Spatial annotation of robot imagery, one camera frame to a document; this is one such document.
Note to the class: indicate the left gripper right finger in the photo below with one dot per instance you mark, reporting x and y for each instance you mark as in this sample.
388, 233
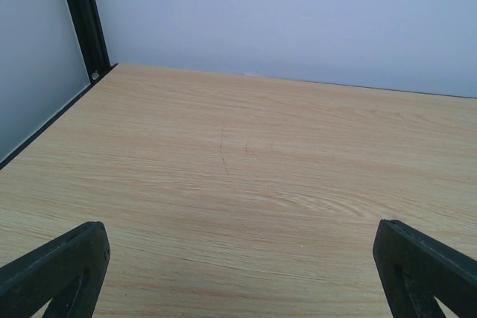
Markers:
418, 273

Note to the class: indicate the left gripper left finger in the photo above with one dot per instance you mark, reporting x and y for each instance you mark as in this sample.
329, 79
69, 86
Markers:
64, 275

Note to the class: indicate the black aluminium frame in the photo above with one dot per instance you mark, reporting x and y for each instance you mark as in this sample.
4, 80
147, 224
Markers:
54, 51

